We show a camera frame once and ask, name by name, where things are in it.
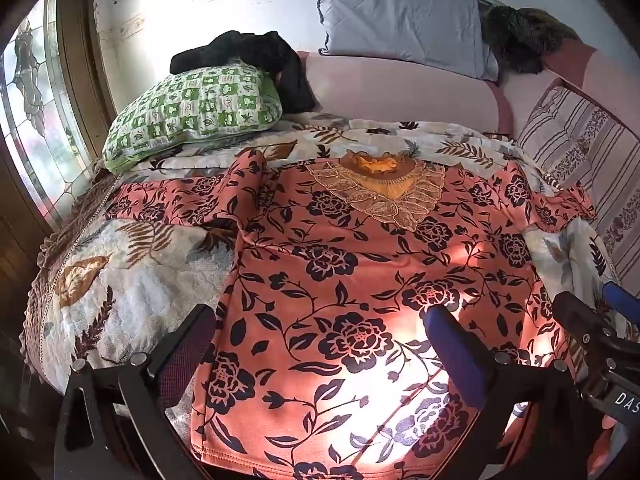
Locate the grey pillow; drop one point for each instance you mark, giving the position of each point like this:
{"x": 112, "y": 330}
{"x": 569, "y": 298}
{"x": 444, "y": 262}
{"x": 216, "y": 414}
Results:
{"x": 405, "y": 15}

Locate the dark furry cushion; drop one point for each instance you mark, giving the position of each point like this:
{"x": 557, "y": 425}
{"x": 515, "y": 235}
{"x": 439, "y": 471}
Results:
{"x": 520, "y": 40}

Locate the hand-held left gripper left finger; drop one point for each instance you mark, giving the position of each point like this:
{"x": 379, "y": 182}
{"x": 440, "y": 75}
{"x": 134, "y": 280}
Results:
{"x": 186, "y": 350}

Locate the stained glass window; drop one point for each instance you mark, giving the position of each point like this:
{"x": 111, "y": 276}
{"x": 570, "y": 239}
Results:
{"x": 35, "y": 100}

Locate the orange floral shirt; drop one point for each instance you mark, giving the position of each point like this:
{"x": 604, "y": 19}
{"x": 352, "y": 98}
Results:
{"x": 360, "y": 270}

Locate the pink upholstered headboard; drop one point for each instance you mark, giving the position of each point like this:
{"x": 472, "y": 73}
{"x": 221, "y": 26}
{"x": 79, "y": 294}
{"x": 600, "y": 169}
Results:
{"x": 400, "y": 95}

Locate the green checkered pillow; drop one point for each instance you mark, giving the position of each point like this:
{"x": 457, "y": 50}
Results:
{"x": 195, "y": 105}

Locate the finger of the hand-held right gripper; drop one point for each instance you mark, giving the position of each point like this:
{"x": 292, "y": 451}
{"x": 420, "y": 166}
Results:
{"x": 622, "y": 297}
{"x": 580, "y": 317}

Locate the leaf print fleece blanket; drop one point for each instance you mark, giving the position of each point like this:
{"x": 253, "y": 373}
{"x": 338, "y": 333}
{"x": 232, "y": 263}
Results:
{"x": 135, "y": 285}

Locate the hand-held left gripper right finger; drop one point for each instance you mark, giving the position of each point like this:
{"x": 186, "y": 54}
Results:
{"x": 456, "y": 352}

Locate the wooden window frame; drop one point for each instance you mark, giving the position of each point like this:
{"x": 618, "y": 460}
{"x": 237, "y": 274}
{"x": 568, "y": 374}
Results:
{"x": 82, "y": 60}

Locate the black garment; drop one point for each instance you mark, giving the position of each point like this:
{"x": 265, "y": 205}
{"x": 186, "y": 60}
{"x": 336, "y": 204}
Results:
{"x": 250, "y": 52}

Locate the striped floral pillow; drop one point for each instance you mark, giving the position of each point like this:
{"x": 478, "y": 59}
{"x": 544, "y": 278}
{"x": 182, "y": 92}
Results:
{"x": 585, "y": 145}

